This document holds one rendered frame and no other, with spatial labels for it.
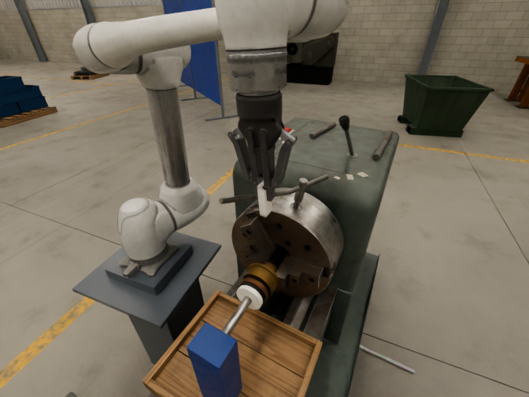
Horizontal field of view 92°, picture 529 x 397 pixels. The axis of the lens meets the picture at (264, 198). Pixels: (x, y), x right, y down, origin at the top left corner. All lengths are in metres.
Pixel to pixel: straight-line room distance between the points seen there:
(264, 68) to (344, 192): 0.46
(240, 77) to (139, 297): 0.96
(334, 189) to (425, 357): 1.45
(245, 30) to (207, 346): 0.53
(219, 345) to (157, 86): 0.74
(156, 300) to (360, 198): 0.84
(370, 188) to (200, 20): 0.57
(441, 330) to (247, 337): 1.57
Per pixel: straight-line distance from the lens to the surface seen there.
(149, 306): 1.13
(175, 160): 1.03
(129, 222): 1.05
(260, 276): 0.65
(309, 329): 0.88
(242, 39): 0.40
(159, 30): 0.65
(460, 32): 10.84
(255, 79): 0.40
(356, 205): 0.75
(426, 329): 2.13
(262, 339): 0.83
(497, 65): 11.17
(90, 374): 2.00
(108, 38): 0.74
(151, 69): 0.91
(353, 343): 1.27
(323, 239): 0.66
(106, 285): 1.28
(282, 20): 0.40
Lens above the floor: 1.62
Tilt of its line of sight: 34 degrees down
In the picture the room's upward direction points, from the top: straight up
